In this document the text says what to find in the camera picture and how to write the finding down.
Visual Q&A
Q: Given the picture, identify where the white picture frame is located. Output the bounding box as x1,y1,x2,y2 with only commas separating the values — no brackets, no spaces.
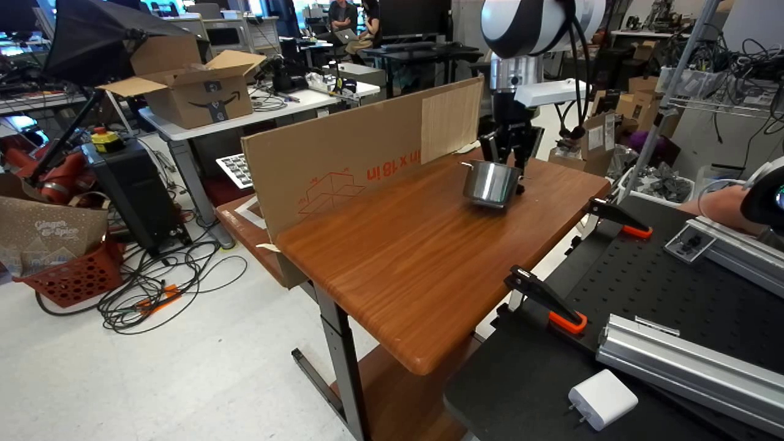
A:
232,192,269,232

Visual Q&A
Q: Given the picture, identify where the black softbox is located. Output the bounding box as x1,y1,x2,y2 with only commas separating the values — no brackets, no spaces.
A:
39,0,193,87

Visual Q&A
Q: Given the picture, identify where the red machine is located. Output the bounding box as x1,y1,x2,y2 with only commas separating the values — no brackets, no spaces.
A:
3,136,96,206

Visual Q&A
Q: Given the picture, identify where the wooden table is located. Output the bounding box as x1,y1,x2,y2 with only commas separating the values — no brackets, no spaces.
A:
271,147,616,441

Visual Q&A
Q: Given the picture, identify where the black perforated breadboard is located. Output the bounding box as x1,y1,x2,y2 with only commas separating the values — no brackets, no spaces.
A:
443,190,784,441

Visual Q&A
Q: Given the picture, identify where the black clamp with orange handle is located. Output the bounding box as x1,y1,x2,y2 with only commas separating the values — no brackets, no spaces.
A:
502,263,590,338
586,192,657,243

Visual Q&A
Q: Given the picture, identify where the aluminium extrusion rail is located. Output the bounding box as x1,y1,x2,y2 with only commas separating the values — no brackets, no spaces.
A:
662,213,784,300
595,310,784,439

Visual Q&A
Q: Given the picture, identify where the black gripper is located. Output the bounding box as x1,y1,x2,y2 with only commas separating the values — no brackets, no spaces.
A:
477,89,547,179

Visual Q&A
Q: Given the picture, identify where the white work table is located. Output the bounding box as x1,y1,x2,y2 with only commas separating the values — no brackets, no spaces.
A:
134,82,346,240

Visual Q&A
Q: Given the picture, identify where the brown paper bag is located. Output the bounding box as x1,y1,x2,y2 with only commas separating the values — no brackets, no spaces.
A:
0,190,110,278

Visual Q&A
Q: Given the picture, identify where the open Amazon cardboard box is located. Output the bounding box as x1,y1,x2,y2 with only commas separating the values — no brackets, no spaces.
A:
96,32,269,130

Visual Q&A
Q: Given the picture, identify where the orange power plug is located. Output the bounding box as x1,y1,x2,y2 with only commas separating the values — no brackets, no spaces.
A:
132,278,183,315

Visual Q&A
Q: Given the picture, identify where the purple bag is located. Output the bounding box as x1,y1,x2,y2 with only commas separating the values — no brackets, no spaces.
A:
625,120,681,169

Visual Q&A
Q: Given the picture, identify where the black box with emergency stop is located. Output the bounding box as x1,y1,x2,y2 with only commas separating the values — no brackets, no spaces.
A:
80,124,187,254

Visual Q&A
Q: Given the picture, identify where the small steel pot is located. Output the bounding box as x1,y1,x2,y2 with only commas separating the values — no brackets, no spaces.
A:
460,157,527,213

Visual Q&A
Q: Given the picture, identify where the white patterned board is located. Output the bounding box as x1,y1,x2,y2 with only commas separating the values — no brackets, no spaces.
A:
214,149,254,190

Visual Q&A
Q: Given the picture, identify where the red plastic basket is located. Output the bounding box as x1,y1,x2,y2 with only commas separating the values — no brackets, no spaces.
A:
14,240,128,310

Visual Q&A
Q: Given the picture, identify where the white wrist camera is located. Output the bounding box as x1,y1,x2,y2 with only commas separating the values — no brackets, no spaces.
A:
513,76,580,109

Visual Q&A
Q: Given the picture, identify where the white power adapter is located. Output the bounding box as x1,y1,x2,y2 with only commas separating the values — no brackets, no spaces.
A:
565,366,641,432

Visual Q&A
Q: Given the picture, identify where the brown cardboard panel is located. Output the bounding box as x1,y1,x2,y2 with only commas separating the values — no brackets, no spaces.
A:
241,74,488,244

